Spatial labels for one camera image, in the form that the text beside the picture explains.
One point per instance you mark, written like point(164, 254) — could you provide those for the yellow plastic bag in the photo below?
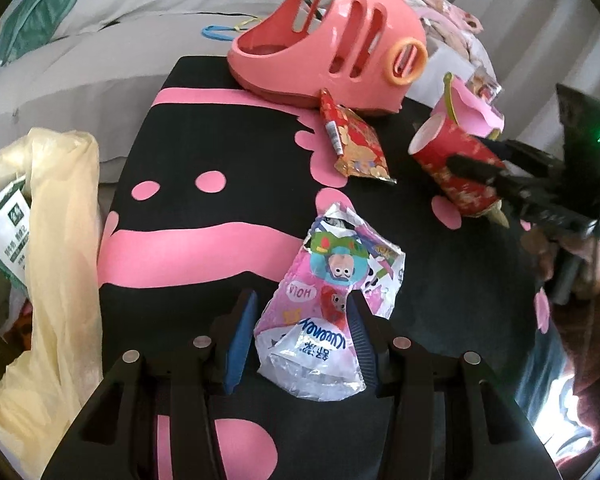
point(59, 260)

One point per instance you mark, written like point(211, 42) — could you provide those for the yellow hanger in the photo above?
point(247, 23)

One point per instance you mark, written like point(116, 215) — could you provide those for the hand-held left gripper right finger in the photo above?
point(366, 347)

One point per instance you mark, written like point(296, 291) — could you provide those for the blue hanger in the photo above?
point(219, 33)

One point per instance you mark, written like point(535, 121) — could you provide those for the grey curtain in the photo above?
point(505, 10)

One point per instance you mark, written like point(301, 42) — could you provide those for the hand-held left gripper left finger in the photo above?
point(241, 342)

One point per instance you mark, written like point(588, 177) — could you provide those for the red patterned paper cup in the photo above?
point(445, 152)

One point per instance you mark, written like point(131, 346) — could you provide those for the green and white packet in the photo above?
point(4, 230)

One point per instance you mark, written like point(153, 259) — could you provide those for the red and gold packet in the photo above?
point(360, 146)

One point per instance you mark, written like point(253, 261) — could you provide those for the pink plastic basket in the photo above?
point(300, 60)

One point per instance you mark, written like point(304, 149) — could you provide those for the green towel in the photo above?
point(34, 20)

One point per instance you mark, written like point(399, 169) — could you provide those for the small red and white packet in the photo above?
point(486, 87)

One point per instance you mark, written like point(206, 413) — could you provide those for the person's right hand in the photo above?
point(540, 255)

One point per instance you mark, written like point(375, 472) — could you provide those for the pink paper cup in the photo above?
point(472, 110)

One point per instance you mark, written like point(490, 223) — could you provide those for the grey sofa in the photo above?
point(104, 45)

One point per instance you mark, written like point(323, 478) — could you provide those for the black and pink table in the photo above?
point(204, 125)

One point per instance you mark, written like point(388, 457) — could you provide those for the cartoon printed plastic wrapper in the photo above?
point(310, 280)

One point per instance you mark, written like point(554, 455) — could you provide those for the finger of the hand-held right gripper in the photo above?
point(485, 175)
point(515, 160)

